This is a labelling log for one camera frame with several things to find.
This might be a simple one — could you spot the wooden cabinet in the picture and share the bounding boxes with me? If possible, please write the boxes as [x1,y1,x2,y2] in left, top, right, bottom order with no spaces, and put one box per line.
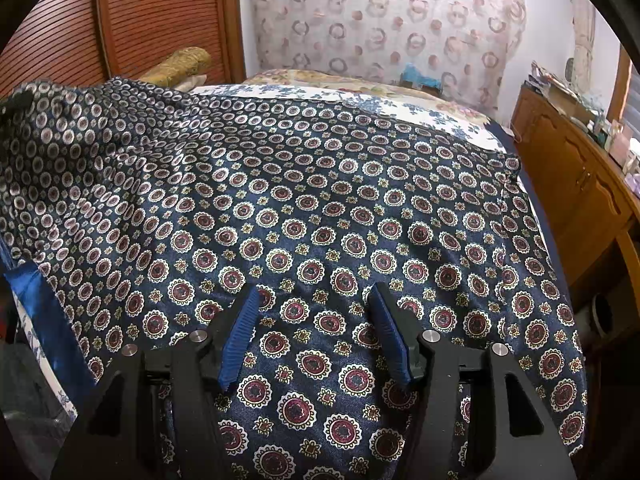
[510,82,640,306]

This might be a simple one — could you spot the golden brown bolster pillow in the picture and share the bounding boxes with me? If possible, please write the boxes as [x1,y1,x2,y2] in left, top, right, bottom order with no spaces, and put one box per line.
[138,46,212,92]

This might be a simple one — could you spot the circle print curtain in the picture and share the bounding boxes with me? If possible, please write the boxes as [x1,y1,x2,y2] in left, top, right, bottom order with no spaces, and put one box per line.
[247,0,529,126]

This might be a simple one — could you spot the navy patterned satin shirt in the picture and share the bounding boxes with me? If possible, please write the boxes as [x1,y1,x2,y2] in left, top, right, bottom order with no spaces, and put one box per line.
[0,76,588,480]

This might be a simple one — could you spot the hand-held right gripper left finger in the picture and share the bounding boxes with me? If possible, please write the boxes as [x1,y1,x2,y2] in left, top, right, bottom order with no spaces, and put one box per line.
[50,285,263,480]

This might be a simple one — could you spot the wooden window frame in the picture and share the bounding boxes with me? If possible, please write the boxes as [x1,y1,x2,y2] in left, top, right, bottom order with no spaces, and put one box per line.
[607,45,634,126]

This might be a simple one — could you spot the white waste bin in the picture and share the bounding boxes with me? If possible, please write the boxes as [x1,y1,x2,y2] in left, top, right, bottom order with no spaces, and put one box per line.
[589,291,622,337]

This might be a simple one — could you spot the dark grey cloth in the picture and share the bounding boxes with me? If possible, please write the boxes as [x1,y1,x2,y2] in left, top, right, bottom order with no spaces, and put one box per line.
[0,340,76,461]

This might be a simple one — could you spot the floral quilt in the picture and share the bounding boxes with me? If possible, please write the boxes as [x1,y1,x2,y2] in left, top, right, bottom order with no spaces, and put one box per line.
[242,67,506,128]

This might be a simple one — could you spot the teal cloth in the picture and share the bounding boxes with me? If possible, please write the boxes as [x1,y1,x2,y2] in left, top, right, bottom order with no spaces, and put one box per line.
[401,62,444,88]

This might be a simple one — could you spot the wooden louvered wardrobe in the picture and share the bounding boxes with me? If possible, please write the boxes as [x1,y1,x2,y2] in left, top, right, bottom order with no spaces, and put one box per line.
[0,0,247,97]

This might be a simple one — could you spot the small cardboard box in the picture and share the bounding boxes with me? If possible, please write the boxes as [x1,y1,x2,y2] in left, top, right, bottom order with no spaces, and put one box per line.
[400,80,447,100]

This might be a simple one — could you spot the beige lace curtain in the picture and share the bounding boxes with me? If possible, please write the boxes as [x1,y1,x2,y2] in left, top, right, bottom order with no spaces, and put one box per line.
[570,0,597,97]

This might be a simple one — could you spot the open cardboard box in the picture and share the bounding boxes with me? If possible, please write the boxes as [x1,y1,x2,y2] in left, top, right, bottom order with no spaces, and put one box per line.
[546,79,577,107]

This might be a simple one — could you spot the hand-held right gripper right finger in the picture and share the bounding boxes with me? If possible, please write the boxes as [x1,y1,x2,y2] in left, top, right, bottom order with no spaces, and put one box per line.
[367,282,576,480]

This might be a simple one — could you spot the pink jar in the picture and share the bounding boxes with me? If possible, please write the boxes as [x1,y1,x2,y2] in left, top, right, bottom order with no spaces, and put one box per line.
[607,121,632,163]

